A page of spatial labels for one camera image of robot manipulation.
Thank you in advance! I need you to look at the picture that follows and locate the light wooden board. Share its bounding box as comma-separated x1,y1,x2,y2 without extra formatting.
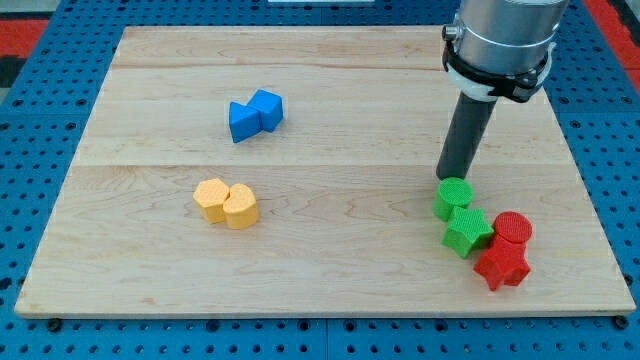
15,26,636,319

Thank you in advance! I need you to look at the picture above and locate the green cylinder block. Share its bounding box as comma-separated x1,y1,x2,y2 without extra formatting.
432,177,474,221

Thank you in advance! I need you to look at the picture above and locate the yellow hexagon block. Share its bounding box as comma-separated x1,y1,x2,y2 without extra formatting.
193,178,230,224

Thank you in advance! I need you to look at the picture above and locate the red cylinder block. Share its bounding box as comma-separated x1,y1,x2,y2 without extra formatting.
493,211,533,244

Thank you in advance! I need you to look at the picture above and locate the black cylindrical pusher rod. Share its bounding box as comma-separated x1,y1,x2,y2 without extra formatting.
436,93,496,179

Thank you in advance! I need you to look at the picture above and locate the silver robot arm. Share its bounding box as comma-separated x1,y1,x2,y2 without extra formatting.
442,0,569,103

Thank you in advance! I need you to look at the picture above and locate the yellow heart block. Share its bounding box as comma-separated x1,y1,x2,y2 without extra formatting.
223,183,259,230

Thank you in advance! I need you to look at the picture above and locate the blue triangular block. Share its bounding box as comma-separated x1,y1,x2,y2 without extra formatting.
228,102,261,143

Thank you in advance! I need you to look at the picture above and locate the blue cube block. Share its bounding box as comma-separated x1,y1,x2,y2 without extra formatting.
248,89,284,132

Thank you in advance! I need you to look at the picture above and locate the green star block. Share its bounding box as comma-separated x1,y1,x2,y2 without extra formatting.
442,207,494,259

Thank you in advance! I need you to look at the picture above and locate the red star block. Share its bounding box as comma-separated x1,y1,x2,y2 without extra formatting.
473,235,531,291

